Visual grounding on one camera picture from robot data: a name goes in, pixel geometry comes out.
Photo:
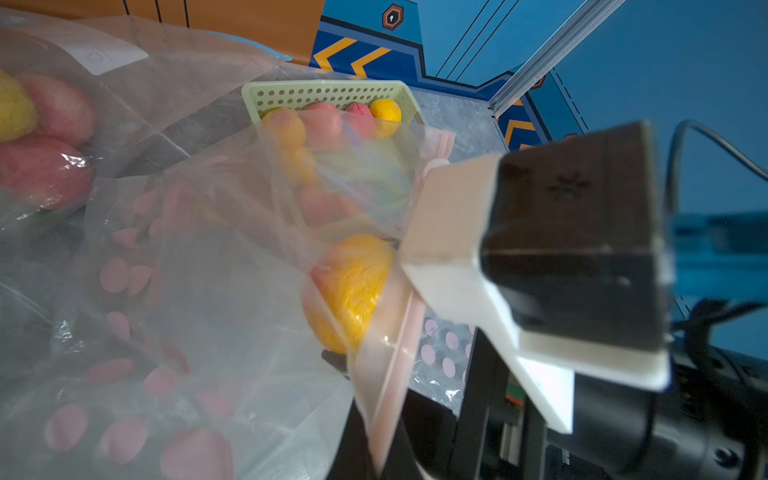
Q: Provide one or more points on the green perforated plastic basket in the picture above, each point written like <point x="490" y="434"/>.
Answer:
<point x="347" y="149"/>

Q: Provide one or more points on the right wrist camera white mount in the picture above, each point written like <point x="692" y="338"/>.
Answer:
<point x="559" y="254"/>

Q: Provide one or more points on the aluminium corner post right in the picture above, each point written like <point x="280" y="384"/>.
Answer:
<point x="587" y="18"/>

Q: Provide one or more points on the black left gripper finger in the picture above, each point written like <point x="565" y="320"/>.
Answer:
<point x="353" y="459"/>

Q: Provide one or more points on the clear zip-top bag blue zipper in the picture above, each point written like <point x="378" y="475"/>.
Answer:
<point x="141" y="76"/>

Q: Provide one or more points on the pink-trimmed bag of bags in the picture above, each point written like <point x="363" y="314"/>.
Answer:
<point x="442" y="361"/>

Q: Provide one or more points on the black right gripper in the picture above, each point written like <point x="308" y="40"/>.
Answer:
<point x="490" y="438"/>

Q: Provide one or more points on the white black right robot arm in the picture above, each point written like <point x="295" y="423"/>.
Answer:
<point x="710" y="422"/>

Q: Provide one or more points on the clear zip-top bag pink zipper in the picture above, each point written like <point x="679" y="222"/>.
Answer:
<point x="159" y="333"/>

